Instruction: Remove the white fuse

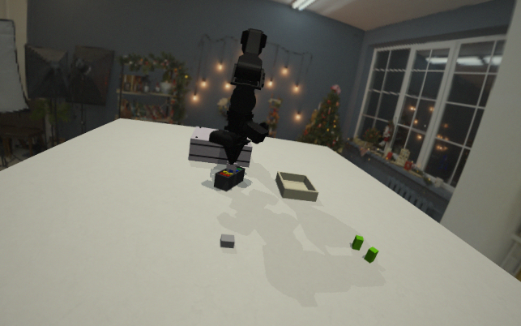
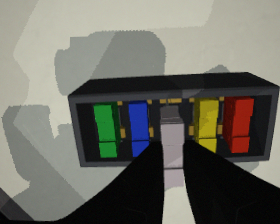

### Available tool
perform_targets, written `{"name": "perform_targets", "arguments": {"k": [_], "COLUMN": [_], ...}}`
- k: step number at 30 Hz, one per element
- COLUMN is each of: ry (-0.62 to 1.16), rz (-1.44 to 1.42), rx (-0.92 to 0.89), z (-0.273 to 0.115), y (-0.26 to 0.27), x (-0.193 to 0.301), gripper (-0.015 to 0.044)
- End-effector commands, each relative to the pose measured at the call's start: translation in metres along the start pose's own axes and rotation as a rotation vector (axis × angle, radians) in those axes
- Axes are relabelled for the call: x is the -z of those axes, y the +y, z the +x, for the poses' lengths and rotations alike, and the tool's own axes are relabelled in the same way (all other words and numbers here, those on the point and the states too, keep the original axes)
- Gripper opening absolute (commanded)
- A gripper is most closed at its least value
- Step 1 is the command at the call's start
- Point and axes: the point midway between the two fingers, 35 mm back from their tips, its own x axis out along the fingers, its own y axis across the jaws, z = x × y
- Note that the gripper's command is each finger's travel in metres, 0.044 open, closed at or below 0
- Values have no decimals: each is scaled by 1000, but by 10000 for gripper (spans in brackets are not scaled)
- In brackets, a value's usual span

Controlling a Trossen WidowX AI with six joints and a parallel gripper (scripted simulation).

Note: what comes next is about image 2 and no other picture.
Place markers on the yellow fuse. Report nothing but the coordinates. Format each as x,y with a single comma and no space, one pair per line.
204,129

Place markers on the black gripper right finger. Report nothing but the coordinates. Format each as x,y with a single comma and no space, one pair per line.
219,192

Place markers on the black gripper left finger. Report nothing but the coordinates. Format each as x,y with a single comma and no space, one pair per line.
136,196

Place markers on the blue fuse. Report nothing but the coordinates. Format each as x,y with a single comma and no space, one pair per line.
138,118

